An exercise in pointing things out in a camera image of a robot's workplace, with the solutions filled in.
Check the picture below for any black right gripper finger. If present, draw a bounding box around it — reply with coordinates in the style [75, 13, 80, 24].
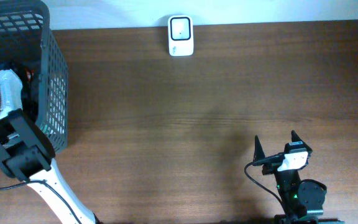
[291, 130, 311, 152]
[253, 135, 265, 162]

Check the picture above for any dark grey plastic basket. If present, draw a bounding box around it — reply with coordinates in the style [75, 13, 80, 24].
[0, 1, 68, 152]

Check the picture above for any white barcode scanner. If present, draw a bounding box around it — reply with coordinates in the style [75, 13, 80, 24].
[167, 15, 194, 57]

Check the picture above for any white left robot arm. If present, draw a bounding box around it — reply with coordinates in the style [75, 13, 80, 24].
[0, 62, 100, 223]

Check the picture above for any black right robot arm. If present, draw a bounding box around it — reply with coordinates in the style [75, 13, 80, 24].
[244, 131, 343, 224]

